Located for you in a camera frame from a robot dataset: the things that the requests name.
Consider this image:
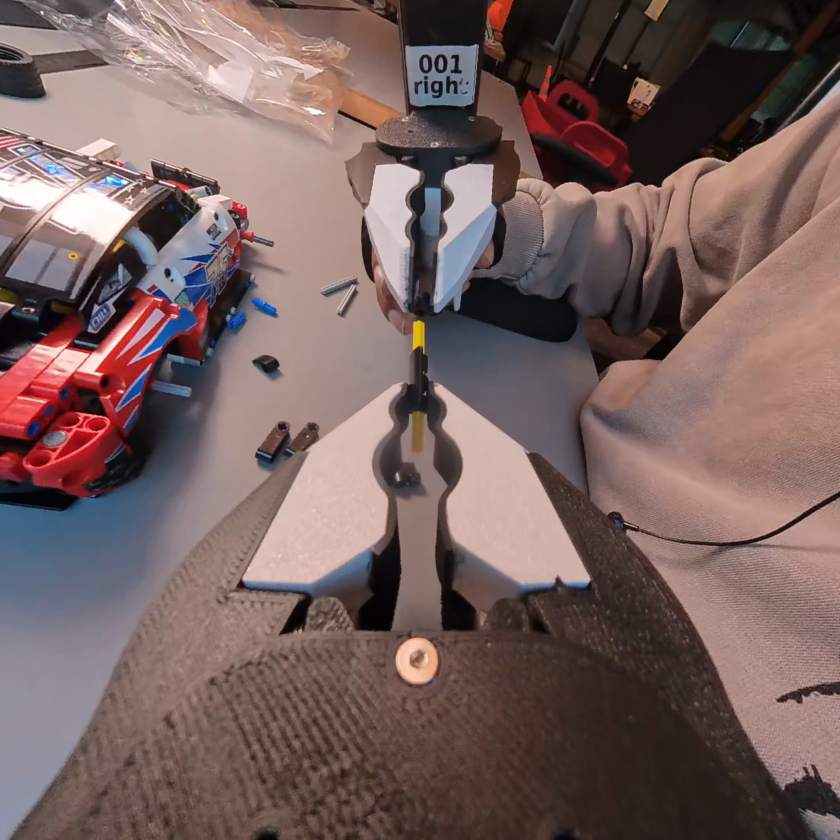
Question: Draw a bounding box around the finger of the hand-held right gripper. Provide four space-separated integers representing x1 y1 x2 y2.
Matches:
432 163 500 315
364 163 424 315

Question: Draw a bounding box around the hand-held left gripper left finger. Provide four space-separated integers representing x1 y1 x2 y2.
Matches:
241 382 409 626

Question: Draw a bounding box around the person's right forearm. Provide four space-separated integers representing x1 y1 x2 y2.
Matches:
489 92 840 336

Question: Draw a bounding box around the black rubber lego tire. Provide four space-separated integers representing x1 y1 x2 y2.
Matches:
0 42 47 99

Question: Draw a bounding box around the black wrist rest pad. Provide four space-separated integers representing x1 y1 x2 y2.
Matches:
453 279 580 343

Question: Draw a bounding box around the red plastic seat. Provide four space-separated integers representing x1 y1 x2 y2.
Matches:
521 66 634 191

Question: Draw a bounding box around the yellow lego axle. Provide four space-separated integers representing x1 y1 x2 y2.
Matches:
410 320 427 454

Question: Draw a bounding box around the lego race car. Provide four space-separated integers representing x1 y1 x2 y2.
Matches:
0 128 277 513

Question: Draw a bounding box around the person's torso in beige hoodie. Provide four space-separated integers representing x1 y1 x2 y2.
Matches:
581 217 840 840

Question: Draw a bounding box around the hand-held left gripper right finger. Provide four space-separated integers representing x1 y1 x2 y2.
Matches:
428 384 593 616

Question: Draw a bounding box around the clear plastic bag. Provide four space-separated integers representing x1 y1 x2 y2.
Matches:
26 0 352 142

